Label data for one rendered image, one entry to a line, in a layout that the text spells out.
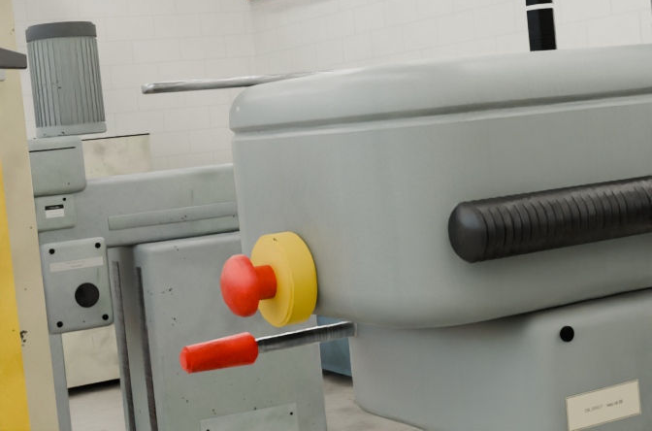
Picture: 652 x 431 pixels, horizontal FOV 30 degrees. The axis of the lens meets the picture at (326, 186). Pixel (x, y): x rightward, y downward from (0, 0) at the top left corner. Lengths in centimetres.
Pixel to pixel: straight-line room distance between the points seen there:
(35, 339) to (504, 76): 190
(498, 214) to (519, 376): 13
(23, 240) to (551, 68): 186
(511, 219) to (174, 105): 984
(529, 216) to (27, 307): 191
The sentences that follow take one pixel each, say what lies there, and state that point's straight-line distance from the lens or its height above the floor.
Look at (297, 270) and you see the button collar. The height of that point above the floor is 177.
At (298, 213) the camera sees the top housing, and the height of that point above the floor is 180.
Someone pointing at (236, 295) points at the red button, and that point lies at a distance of 77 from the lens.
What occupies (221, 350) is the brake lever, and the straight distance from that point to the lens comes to 88.
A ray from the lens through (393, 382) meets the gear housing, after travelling 90.
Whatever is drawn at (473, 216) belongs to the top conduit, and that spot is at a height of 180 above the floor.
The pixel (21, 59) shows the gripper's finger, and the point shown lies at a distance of 171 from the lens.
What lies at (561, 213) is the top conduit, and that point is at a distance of 70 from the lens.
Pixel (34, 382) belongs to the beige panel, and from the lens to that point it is 255.
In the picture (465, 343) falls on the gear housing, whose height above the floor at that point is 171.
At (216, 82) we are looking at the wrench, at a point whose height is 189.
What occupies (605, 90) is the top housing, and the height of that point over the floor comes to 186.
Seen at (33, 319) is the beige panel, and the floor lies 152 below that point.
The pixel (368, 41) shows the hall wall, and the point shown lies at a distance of 915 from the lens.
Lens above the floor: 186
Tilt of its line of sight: 3 degrees down
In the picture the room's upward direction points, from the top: 5 degrees counter-clockwise
